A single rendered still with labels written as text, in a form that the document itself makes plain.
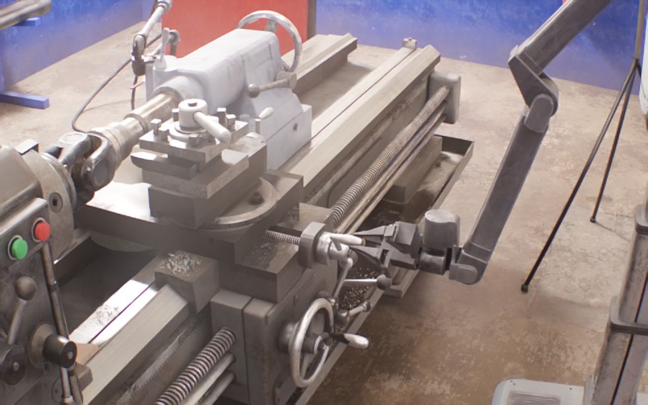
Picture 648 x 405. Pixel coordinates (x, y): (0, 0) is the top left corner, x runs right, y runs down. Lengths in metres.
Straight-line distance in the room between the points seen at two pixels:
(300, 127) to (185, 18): 2.57
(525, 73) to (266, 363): 0.82
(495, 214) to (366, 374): 1.33
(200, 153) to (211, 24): 3.20
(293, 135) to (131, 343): 0.92
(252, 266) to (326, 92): 1.45
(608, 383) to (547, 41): 0.95
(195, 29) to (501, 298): 2.48
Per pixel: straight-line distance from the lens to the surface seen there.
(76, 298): 1.95
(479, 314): 3.16
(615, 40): 5.74
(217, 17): 4.78
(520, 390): 2.42
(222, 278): 1.79
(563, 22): 1.47
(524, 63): 1.48
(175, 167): 1.68
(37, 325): 1.26
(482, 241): 1.63
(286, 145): 2.26
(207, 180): 1.67
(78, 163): 1.69
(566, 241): 3.73
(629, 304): 1.95
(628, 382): 2.08
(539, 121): 1.49
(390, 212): 2.95
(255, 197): 1.81
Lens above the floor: 1.80
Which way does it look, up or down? 27 degrees down
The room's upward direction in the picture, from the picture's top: 1 degrees clockwise
